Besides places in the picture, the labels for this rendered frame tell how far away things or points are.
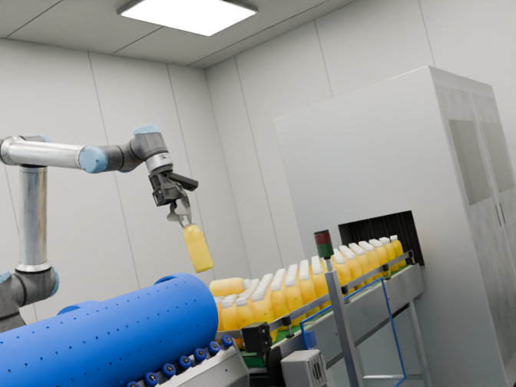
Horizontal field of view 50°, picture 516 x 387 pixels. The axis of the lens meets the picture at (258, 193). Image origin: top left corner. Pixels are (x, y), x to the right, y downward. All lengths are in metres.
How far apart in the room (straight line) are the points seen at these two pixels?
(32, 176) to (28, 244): 0.30
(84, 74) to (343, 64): 2.73
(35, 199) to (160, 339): 1.00
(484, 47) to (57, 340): 5.00
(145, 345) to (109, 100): 4.49
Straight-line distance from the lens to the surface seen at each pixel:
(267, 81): 6.78
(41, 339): 1.55
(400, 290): 3.12
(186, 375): 1.87
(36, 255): 2.58
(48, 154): 2.14
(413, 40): 6.06
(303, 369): 1.99
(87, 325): 1.62
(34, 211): 2.52
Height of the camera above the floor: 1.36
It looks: 3 degrees up
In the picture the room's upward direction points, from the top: 13 degrees counter-clockwise
